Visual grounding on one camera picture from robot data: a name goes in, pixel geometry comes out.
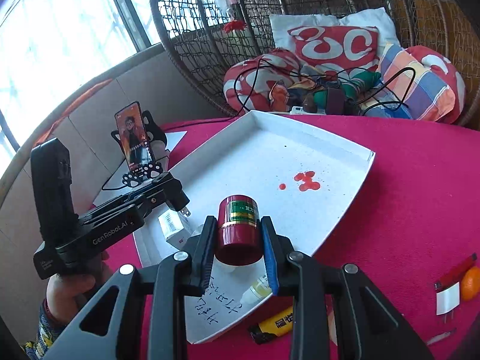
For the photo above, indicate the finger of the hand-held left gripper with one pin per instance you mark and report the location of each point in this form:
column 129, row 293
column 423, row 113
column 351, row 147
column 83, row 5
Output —
column 150, row 185
column 123, row 208

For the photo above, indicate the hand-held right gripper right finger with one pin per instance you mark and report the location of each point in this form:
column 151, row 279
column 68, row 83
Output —
column 269, row 255

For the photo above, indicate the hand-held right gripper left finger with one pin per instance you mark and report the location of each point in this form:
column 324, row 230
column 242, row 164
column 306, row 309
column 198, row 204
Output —
column 206, row 247

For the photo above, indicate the black plug charger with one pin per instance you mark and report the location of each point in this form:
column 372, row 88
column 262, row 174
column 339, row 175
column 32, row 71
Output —
column 168, row 191

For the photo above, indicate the dark red medicine bottle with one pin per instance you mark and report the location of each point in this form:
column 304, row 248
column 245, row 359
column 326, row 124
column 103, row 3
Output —
column 238, row 240

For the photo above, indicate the yellow lighter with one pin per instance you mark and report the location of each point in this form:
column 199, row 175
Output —
column 277, row 324

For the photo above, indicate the white cardboard tray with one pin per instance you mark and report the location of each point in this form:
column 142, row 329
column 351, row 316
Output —
column 262, row 157

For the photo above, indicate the person's left forearm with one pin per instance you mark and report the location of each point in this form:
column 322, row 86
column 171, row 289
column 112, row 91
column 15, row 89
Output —
column 43, row 333

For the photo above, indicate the person's left hand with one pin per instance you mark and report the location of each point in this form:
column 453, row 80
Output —
column 67, row 292

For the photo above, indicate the small dropper bottle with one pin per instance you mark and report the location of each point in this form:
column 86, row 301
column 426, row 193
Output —
column 257, row 290

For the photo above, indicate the white barcode box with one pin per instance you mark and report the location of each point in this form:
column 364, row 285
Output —
column 172, row 228

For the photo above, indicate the black smartphone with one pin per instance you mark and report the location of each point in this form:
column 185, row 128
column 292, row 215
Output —
column 133, row 138

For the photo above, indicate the black cat phone stand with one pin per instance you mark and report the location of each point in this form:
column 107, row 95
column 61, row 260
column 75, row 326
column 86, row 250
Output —
column 153, row 127

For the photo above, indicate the beige board panel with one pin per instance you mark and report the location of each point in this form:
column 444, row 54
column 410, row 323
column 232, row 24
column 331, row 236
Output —
column 180, row 82

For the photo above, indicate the wicker hanging chair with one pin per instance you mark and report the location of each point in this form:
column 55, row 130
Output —
column 187, row 45

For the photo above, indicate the white power strip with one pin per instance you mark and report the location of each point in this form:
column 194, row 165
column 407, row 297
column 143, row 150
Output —
column 296, row 110

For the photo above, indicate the pink tablecloth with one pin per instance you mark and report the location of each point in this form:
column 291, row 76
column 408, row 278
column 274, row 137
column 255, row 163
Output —
column 412, row 195

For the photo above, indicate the small brown figurine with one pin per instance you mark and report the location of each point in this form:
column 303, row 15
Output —
column 310, row 105

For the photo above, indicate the colourful stuffed toy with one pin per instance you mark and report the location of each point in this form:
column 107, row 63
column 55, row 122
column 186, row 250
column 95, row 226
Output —
column 279, row 95

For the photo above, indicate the dark red charger block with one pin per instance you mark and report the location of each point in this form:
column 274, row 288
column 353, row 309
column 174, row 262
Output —
column 335, row 101

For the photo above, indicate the window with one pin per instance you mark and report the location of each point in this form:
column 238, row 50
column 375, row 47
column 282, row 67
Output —
column 56, row 26

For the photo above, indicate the red flower decoration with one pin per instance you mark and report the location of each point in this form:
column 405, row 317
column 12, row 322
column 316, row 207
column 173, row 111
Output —
column 234, row 26

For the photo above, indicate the white plug charger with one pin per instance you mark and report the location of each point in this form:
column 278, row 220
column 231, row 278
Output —
column 448, row 300

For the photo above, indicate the silver metal tweezers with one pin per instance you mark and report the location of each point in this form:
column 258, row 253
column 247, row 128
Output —
column 442, row 335

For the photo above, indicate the orange tangerine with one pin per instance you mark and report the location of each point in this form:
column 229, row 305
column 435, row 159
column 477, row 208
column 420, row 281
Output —
column 471, row 285

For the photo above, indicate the red and white cushions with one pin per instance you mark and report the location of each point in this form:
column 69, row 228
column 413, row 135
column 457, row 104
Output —
column 285, row 22

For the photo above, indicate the square red patterned cushion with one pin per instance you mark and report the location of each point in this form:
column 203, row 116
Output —
column 333, row 45

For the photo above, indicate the plaid cushion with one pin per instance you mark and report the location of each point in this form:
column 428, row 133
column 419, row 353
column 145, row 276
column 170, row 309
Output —
column 412, row 82

